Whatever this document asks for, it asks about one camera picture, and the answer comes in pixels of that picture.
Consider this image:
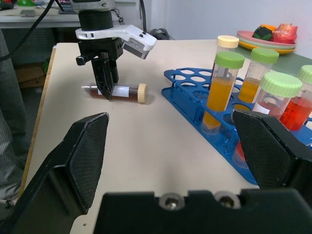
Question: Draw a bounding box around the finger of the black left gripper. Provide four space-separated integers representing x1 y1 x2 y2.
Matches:
108 58 120 84
91 52 113 101

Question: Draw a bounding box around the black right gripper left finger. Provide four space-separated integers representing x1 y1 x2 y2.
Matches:
0 112 110 234

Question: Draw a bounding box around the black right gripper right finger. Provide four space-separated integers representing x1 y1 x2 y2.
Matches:
232 109 312 203

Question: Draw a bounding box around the brown test tube cream cap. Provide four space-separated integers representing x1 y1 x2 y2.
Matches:
81 82 149 104

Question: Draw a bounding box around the red test tube green cap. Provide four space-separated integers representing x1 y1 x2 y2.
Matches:
279 65 312 133

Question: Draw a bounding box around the pink test tube green cap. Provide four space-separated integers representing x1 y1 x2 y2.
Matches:
232 71 303 170

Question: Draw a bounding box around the orange test tube green cap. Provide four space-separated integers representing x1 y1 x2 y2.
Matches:
237 47 280 112
201 51 246 137

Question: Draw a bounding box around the blue test tube rack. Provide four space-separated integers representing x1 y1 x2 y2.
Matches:
161 68 312 186

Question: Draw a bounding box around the empty test tube cream cap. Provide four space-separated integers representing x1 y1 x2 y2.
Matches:
210 35 240 85

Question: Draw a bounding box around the dark grey bag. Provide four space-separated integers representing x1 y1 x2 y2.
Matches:
148 27 175 41

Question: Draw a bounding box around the brown cardboard box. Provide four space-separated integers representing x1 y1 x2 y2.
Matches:
15 63 49 90

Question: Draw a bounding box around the person in grey clothing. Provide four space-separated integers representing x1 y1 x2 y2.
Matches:
0 28 28 210

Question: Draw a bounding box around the green table mat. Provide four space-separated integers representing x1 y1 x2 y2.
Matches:
234 45 312 74

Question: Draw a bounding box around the yellow plate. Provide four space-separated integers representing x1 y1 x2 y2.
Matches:
238 41 296 56

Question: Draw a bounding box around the green plate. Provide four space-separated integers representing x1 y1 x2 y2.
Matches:
237 39 297 50

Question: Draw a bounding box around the black and green ball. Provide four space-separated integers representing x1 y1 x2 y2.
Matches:
253 26 274 41

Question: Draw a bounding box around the pink plate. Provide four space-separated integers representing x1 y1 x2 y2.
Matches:
236 30 297 45

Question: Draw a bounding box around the red apple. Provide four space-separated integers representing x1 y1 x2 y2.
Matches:
271 23 299 45

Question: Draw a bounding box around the orange fruit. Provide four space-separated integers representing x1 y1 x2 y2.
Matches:
258 23 278 32

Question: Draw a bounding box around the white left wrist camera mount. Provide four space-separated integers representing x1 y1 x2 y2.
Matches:
75 24 157 60

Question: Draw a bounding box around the black hanging cable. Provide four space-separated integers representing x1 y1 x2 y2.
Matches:
139 0 149 30

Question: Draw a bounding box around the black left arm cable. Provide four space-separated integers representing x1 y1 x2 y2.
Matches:
0 0 57 63

